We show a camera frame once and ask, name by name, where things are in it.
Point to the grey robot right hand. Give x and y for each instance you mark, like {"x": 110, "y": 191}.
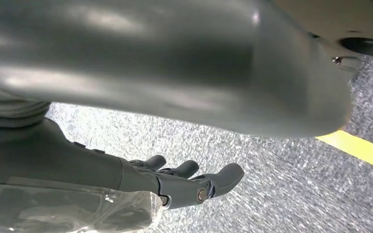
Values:
{"x": 141, "y": 64}

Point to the dark robot lower body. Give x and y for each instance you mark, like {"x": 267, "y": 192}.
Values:
{"x": 350, "y": 16}

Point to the yellow floor tape square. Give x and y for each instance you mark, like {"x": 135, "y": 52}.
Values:
{"x": 360, "y": 148}

